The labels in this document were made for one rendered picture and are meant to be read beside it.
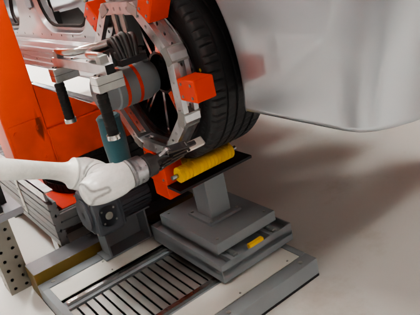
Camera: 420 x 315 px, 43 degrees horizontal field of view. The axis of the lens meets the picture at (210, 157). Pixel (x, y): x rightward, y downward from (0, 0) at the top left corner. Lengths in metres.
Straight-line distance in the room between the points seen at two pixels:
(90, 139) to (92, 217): 0.35
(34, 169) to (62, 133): 0.66
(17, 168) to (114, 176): 0.28
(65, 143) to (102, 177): 0.69
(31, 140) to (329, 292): 1.28
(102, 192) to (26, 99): 0.71
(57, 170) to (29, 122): 0.53
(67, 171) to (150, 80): 0.41
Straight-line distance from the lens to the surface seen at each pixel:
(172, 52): 1.62
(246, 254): 2.02
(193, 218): 2.18
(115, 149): 1.96
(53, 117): 2.24
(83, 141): 2.29
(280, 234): 2.11
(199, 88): 1.57
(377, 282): 2.07
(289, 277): 1.99
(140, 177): 1.64
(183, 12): 1.67
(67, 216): 2.46
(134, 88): 1.79
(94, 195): 1.59
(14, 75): 2.16
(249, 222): 2.07
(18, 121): 2.18
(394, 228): 2.36
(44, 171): 1.65
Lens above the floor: 1.27
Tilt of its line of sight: 23 degrees down
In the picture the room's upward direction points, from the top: 12 degrees counter-clockwise
